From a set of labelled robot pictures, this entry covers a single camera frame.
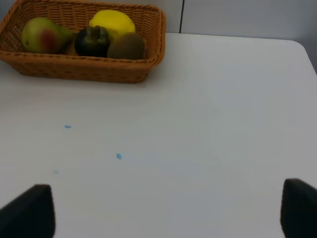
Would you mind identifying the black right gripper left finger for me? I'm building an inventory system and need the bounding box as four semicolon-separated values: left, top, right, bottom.
0;184;55;238

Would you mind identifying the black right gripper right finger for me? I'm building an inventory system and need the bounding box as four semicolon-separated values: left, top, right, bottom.
280;178;317;238

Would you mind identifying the red green mango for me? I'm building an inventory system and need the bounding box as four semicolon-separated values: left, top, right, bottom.
21;17;73;54

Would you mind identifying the dark purple mangosteen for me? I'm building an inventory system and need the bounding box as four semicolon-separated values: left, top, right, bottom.
74;25;110;58

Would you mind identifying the brown kiwi fruit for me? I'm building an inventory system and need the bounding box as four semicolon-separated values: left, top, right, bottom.
107;32;145;60

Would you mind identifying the yellow lemon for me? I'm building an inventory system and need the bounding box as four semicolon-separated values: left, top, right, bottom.
89;10;136;43

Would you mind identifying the orange wicker basket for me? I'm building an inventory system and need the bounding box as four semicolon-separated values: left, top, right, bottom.
0;0;166;83

